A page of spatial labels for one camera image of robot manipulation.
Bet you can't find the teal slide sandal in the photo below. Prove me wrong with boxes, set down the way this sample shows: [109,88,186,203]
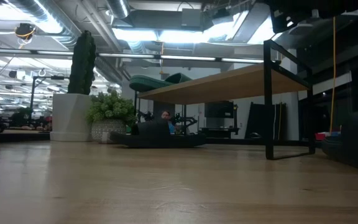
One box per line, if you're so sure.
[129,72,193,93]

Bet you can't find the person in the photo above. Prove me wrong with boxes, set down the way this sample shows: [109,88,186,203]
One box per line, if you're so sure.
[161,110,177,134]

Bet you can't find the black television on stand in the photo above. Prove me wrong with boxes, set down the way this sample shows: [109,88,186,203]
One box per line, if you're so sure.
[199,101,241,139]

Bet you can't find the succulent in patterned pot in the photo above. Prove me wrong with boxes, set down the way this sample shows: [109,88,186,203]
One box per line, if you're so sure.
[85,90,139,144]

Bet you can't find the black leaning panels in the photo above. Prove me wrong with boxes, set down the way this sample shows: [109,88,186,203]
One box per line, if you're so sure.
[245,101,287,140]

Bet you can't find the grey ceiling box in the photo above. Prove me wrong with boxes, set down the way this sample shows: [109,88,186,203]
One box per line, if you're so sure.
[181,8,203,28]

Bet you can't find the cactus in white pot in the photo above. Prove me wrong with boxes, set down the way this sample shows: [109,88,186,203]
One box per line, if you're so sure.
[49,29,98,142]

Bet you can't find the black background stand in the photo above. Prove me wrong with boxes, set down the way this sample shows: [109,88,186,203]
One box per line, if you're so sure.
[29,75,70,125]

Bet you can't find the wooden shelf black metal frame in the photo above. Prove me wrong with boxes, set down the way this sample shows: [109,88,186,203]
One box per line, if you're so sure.
[134,39,317,161]

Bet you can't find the yellow cable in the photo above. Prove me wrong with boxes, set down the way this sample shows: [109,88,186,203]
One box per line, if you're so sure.
[329,16,337,134]

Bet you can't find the ceiling cable reel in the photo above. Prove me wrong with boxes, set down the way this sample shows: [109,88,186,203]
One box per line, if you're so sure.
[14,22,37,41]

